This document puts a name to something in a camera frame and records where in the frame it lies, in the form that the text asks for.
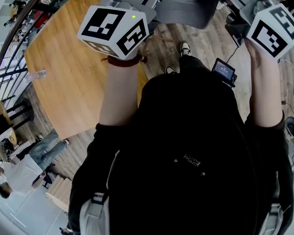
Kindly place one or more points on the small yellow table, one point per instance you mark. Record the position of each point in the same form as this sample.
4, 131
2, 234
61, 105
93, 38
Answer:
0, 106

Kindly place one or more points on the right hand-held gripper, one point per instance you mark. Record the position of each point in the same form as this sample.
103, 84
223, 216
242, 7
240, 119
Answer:
274, 33

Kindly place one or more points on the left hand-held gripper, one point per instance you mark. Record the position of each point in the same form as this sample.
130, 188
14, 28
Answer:
105, 28

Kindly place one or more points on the black device with screen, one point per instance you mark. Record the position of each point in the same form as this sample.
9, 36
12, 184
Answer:
223, 70

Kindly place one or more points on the black railing with wooden handrail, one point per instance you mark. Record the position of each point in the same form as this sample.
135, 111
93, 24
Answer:
12, 71

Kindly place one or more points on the person's left forearm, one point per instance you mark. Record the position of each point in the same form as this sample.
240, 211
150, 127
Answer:
117, 94

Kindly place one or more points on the black white sneaker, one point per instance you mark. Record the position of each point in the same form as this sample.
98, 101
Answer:
185, 49
171, 70

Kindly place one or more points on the person's black jacket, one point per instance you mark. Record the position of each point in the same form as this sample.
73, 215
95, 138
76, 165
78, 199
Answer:
186, 136

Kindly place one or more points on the clear plastic water bottle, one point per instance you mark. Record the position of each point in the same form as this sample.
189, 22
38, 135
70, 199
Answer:
36, 76

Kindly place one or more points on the person's right forearm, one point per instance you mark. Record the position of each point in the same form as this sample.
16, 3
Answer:
267, 89

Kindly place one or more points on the light wooden steps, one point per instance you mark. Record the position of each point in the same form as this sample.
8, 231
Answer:
60, 190

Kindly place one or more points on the light wooden table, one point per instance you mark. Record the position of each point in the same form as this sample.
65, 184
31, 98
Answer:
71, 70

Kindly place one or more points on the grey cap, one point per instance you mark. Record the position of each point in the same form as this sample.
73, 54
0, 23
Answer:
186, 11

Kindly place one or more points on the black round stool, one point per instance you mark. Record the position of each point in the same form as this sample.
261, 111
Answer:
29, 111

